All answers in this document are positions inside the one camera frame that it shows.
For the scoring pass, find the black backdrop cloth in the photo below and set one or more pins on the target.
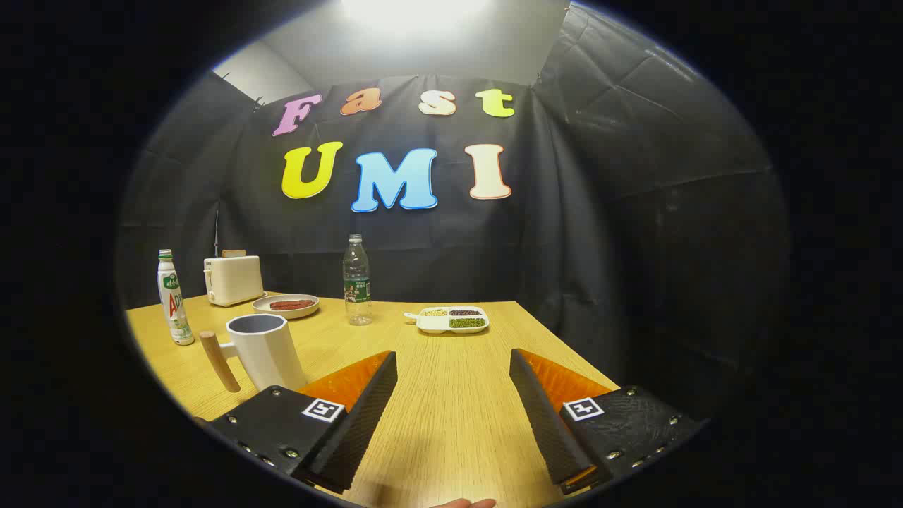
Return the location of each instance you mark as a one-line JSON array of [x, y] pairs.
[[600, 247]]

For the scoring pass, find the white toaster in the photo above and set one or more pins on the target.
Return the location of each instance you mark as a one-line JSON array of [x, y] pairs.
[[234, 281]]

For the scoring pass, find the wooden table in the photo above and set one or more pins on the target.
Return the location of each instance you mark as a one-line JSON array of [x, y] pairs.
[[451, 395]]

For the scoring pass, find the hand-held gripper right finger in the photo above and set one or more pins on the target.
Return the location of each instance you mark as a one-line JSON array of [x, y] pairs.
[[547, 416]]

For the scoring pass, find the red sausage slices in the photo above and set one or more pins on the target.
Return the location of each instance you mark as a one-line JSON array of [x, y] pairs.
[[292, 305]]

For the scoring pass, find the clear plastic water bottle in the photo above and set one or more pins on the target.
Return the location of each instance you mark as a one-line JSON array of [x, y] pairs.
[[358, 289]]

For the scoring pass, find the white divided tray with beans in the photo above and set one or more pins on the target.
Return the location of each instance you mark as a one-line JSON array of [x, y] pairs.
[[451, 322]]

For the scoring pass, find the white oval plate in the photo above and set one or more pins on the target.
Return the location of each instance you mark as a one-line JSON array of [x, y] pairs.
[[262, 305]]

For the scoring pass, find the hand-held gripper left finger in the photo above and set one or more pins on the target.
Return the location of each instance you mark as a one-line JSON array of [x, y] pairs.
[[367, 416]]

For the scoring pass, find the white juice bottle green label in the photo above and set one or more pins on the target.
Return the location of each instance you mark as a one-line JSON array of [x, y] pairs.
[[173, 303]]

